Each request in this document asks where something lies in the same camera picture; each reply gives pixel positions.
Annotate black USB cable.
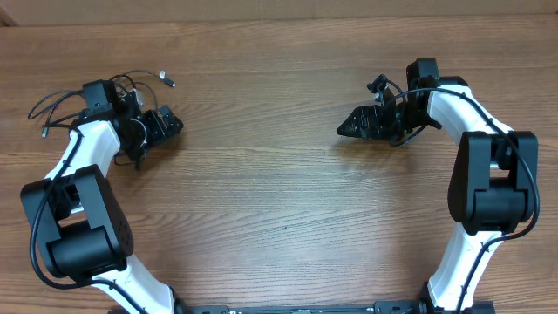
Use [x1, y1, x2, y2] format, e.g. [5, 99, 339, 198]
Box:
[108, 69, 177, 114]

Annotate separated long black cable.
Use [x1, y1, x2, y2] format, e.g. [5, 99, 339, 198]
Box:
[27, 89, 86, 121]

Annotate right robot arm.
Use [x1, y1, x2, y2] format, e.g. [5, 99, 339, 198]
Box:
[337, 58, 541, 313]

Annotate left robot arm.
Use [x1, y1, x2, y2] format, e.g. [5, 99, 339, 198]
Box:
[20, 78, 187, 313]

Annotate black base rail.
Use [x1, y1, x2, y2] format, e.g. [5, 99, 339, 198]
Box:
[174, 299, 496, 314]

